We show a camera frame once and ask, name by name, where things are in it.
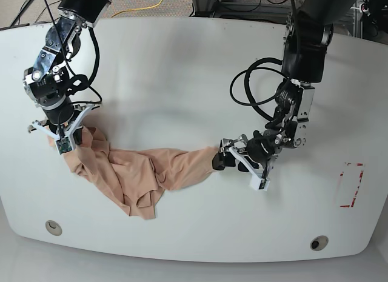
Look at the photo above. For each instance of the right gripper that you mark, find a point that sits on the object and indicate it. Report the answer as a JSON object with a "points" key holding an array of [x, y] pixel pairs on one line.
{"points": [[64, 122]]}

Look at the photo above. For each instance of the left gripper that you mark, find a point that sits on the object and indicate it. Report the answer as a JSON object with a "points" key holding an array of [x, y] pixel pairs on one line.
{"points": [[258, 154]]}

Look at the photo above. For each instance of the peach t-shirt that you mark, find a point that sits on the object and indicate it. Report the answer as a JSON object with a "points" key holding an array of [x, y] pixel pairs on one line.
{"points": [[136, 180]]}

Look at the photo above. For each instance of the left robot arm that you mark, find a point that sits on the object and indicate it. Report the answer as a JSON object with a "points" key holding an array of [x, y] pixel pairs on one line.
{"points": [[309, 33]]}

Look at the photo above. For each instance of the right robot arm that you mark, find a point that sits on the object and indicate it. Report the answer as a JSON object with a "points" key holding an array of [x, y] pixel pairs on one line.
{"points": [[50, 82]]}

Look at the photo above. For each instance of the left table grommet hole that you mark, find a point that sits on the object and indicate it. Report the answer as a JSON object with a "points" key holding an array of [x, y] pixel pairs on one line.
{"points": [[53, 228]]}

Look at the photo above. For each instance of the table grommet hole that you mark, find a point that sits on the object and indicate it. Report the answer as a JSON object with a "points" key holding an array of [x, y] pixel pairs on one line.
{"points": [[53, 228], [319, 243]]}

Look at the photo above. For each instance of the right table grommet hole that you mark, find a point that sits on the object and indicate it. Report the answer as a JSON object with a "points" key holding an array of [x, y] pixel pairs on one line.
{"points": [[319, 243]]}

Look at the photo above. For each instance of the red tape rectangle marking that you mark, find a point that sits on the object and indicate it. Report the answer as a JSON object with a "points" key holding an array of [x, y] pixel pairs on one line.
{"points": [[349, 184]]}

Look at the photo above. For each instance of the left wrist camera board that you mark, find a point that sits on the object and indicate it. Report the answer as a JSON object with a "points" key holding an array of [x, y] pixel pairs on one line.
{"points": [[257, 183]]}

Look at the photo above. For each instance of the aluminium frame stand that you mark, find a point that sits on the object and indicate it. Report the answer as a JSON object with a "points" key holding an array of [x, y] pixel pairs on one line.
{"points": [[271, 11]]}

